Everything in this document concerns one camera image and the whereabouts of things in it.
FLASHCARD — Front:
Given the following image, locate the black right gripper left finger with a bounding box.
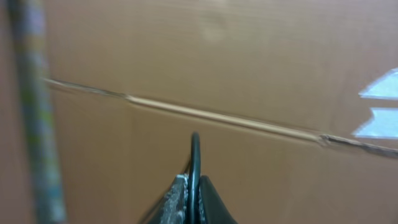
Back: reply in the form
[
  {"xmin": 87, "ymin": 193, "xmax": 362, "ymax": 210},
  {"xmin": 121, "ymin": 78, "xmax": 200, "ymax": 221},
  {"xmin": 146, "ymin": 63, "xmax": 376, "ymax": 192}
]
[{"xmin": 146, "ymin": 174, "xmax": 188, "ymax": 224}]

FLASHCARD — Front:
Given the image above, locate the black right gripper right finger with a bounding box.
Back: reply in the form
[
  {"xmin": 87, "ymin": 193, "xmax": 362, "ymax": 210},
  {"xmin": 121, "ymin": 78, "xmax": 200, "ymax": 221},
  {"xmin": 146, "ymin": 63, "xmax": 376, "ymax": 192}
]
[{"xmin": 198, "ymin": 175, "xmax": 238, "ymax": 224}]

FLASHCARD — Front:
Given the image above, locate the black USB-A cable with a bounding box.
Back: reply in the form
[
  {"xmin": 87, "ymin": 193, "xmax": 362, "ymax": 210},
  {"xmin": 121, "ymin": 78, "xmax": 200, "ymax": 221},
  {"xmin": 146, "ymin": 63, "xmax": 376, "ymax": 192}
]
[{"xmin": 138, "ymin": 132, "xmax": 202, "ymax": 224}]

